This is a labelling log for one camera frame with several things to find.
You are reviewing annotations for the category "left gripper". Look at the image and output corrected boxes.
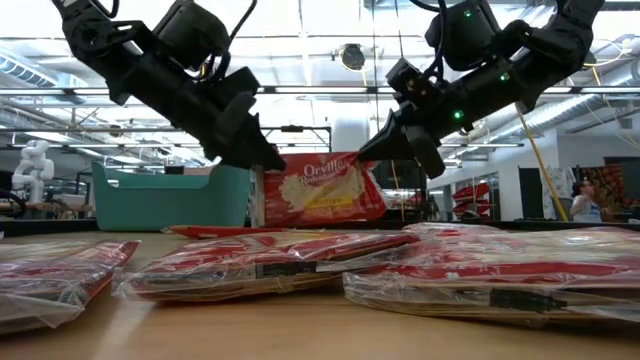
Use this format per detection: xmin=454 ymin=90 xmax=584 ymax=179
xmin=149 ymin=69 xmax=288 ymax=172

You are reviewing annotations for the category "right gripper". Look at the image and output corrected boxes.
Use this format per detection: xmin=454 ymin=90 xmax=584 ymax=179
xmin=356 ymin=62 xmax=526 ymax=180

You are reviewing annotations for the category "shelf with red bins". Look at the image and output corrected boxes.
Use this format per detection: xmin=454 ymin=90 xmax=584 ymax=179
xmin=452 ymin=180 xmax=499 ymax=219

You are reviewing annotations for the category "teal plastic basket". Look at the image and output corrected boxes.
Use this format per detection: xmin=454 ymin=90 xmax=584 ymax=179
xmin=91 ymin=160 xmax=253 ymax=232

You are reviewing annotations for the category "black tall panel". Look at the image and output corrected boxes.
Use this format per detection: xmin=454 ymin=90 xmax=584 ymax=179
xmin=518 ymin=167 xmax=544 ymax=221

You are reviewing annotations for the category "white hanging coat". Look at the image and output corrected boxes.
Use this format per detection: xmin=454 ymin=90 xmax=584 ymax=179
xmin=542 ymin=167 xmax=577 ymax=221

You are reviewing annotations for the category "person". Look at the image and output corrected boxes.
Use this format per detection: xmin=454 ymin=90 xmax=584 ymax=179
xmin=569 ymin=179 xmax=604 ymax=224

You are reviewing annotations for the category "dark patterned cloth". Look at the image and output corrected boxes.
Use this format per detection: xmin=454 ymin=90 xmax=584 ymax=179
xmin=579 ymin=164 xmax=626 ymax=211

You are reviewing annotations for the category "white humanoid robot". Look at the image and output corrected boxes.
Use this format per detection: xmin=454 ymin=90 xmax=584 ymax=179
xmin=10 ymin=139 xmax=55 ymax=205

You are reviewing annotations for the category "black metal frame rig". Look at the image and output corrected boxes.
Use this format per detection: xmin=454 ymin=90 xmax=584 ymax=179
xmin=262 ymin=124 xmax=333 ymax=154

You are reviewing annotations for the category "black wall monitor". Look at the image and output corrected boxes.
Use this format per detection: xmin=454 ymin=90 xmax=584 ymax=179
xmin=372 ymin=159 xmax=427 ymax=192

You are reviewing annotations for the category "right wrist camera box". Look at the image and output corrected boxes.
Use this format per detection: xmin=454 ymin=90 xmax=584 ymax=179
xmin=385 ymin=57 xmax=444 ymax=109

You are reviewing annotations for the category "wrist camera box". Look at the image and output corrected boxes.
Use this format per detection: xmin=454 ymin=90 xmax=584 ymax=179
xmin=385 ymin=57 xmax=444 ymax=109
xmin=207 ymin=66 xmax=262 ymax=101

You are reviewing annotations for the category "black hanging cable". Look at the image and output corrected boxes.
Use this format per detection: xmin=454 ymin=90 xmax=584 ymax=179
xmin=371 ymin=0 xmax=381 ymax=130

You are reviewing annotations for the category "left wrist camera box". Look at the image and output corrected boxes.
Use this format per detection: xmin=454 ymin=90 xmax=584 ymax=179
xmin=207 ymin=66 xmax=262 ymax=101

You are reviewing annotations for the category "black ceiling cable reel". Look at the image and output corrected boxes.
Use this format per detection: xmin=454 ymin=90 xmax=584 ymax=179
xmin=339 ymin=42 xmax=367 ymax=72

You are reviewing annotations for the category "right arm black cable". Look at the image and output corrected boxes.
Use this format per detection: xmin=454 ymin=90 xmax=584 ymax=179
xmin=408 ymin=0 xmax=450 ymax=81

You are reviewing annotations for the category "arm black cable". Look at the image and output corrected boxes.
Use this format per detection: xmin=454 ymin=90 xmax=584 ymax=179
xmin=408 ymin=0 xmax=450 ymax=81
xmin=228 ymin=0 xmax=260 ymax=47

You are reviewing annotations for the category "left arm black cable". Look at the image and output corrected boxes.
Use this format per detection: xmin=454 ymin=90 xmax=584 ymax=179
xmin=228 ymin=0 xmax=260 ymax=47

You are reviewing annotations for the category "thick yellow cable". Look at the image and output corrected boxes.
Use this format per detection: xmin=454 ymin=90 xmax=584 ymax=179
xmin=516 ymin=103 xmax=570 ymax=222

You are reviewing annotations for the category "black aluminium table frame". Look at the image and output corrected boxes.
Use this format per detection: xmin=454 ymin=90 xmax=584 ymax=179
xmin=0 ymin=217 xmax=640 ymax=233

